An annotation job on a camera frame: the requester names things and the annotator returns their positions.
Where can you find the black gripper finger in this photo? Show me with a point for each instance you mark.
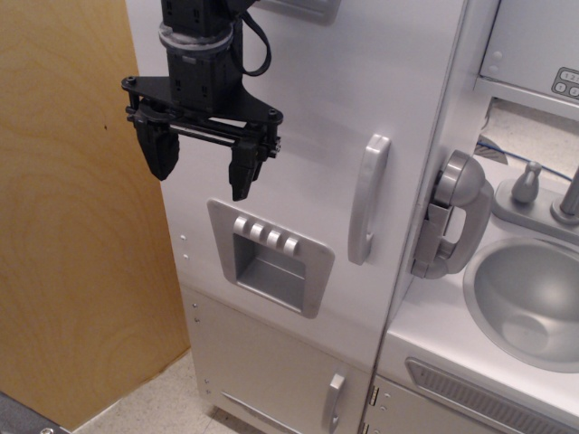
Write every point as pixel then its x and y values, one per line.
pixel 247 157
pixel 160 147

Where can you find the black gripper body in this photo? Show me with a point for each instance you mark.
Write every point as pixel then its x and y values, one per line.
pixel 204 99

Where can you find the white toy fridge door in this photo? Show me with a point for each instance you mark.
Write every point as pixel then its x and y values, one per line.
pixel 382 68

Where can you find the grey fridge door handle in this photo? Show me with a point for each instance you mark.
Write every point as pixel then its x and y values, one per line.
pixel 371 169

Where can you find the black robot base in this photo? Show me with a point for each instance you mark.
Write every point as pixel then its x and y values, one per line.
pixel 19 419

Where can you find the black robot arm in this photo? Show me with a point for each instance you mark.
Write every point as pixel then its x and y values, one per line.
pixel 206 29

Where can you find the white lower fridge door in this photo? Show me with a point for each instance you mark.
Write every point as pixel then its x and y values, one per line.
pixel 264 377

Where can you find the grey ice dispenser panel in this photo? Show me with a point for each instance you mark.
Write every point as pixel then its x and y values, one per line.
pixel 281 265

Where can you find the grey freezer panel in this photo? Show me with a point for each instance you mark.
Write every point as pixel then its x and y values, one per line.
pixel 322 12

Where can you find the plywood board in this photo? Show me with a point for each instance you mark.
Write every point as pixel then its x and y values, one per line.
pixel 90 305

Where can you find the grey toy telephone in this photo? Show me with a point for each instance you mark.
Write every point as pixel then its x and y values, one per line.
pixel 456 218

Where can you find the silver door hinge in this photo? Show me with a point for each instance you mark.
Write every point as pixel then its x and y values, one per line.
pixel 373 396

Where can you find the grey toy faucet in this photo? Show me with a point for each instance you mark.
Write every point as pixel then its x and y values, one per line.
pixel 525 203

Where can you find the grey toy sink basin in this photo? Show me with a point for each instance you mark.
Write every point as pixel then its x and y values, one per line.
pixel 523 295

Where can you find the grey oven vent panel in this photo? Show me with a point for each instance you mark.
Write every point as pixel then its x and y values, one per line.
pixel 482 402

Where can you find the grey lower door handle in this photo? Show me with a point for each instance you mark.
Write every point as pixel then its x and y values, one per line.
pixel 331 416

